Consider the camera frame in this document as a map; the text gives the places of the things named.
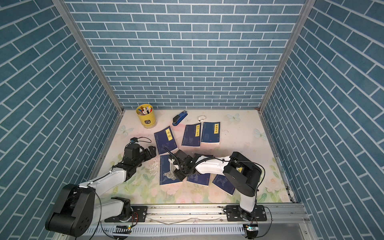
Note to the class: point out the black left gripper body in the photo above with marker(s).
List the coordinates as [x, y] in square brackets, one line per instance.
[143, 156]

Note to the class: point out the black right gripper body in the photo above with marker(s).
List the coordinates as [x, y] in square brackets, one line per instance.
[182, 173]

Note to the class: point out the blue book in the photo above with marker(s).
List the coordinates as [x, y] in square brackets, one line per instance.
[211, 133]
[164, 167]
[192, 136]
[199, 179]
[224, 184]
[165, 141]

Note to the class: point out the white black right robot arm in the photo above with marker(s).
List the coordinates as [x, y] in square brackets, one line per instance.
[242, 173]

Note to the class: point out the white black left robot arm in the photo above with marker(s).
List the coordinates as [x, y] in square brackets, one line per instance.
[79, 206]

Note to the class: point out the yellow pen cup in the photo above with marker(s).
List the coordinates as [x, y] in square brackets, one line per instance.
[146, 115]

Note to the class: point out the blue black stapler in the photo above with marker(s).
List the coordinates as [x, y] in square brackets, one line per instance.
[178, 118]

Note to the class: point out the small white stapler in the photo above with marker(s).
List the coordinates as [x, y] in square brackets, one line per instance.
[201, 118]

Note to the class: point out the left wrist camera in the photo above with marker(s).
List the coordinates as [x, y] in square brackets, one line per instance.
[133, 140]

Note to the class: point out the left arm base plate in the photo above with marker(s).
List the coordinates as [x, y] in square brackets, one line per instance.
[138, 215]

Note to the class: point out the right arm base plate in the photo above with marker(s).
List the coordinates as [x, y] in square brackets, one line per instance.
[235, 213]

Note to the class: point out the white cable duct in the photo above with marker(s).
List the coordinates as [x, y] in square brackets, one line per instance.
[165, 230]

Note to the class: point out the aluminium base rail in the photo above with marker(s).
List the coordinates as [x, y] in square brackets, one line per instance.
[172, 214]

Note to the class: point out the aluminium corner post left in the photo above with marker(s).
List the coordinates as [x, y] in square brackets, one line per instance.
[76, 32]

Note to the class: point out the aluminium corner post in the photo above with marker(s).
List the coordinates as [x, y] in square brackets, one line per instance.
[76, 32]
[304, 14]

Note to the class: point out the aluminium corner post right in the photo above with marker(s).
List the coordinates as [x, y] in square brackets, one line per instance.
[304, 14]

